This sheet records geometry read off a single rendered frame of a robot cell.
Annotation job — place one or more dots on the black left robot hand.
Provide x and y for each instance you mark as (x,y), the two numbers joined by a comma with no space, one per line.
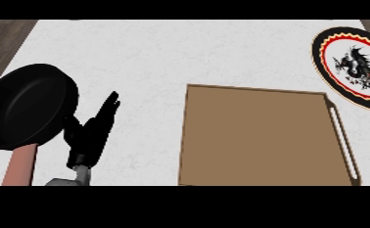
(91,134)

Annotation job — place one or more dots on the brown wooden tray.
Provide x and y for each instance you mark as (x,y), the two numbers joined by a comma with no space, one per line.
(259,137)

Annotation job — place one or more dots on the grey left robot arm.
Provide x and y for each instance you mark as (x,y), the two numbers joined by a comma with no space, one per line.
(76,177)

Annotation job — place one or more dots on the black-rimmed plate with dragon print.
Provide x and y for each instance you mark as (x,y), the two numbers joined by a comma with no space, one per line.
(348,63)

